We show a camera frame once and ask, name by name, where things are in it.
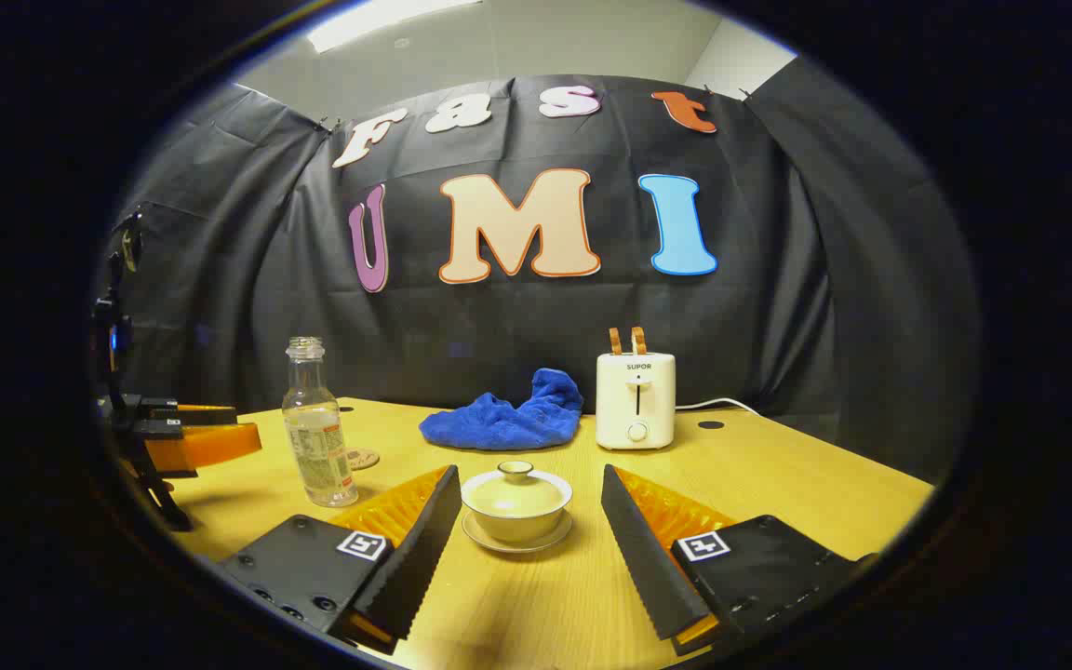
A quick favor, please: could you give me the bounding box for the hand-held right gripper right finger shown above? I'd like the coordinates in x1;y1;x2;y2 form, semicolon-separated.
601;463;877;657

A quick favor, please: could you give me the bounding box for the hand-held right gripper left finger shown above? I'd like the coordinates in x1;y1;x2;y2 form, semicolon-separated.
220;463;462;655

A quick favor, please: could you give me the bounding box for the cream ceramic teacup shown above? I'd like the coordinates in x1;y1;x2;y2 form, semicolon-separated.
461;486;574;545

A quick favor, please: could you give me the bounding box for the cream teacup lid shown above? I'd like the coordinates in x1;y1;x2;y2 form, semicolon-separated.
466;460;567;518

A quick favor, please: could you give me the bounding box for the clear glass water bottle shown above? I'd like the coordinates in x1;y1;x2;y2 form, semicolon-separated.
281;337;359;508

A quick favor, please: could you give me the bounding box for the cream ceramic saucer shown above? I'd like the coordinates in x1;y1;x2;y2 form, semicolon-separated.
461;510;574;556

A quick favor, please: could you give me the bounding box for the white toaster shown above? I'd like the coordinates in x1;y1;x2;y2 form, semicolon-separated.
595;352;677;451

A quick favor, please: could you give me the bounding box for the blue towel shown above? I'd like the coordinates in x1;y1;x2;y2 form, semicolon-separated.
419;368;585;452

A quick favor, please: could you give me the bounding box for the black backdrop cloth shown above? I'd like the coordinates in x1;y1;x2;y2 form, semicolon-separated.
103;74;979;485

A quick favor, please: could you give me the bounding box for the white power cable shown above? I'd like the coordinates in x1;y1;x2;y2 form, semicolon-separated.
675;397;762;417

